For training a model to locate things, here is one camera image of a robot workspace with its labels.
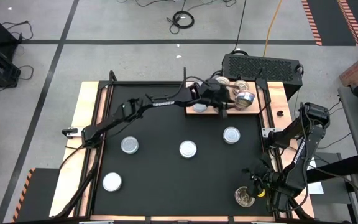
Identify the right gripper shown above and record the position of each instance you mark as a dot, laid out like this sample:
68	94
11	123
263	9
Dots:
267	183

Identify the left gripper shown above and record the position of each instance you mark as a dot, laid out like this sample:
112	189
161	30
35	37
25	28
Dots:
213	93

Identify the blue label salmon can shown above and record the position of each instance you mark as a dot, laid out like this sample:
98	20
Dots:
241	85
223	80
245	100
244	197

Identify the green label tuna can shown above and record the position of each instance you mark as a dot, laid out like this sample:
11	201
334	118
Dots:
198	84
231	135
188	149
130	145
112	182
200	108

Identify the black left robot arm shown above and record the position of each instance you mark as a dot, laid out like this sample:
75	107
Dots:
163	103

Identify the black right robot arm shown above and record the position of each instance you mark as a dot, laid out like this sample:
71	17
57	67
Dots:
300	155

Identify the wooden shelf board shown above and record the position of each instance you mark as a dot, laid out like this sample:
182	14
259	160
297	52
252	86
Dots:
255	84

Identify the black perforated computer case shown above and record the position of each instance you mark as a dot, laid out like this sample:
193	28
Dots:
259	68

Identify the white paper sheet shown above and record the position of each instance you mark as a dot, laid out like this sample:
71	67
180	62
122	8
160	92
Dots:
314	188

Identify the black stand leg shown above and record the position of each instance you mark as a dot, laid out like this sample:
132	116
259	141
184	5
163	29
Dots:
337	169

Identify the black table mat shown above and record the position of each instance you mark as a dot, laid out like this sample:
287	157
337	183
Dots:
160	174

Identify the grey side table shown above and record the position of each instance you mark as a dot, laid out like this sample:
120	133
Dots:
357	140

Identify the black mat orange striped edge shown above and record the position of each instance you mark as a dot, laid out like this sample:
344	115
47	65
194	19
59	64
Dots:
331	18
39	196

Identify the black shelf post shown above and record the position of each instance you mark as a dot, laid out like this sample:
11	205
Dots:
185	73

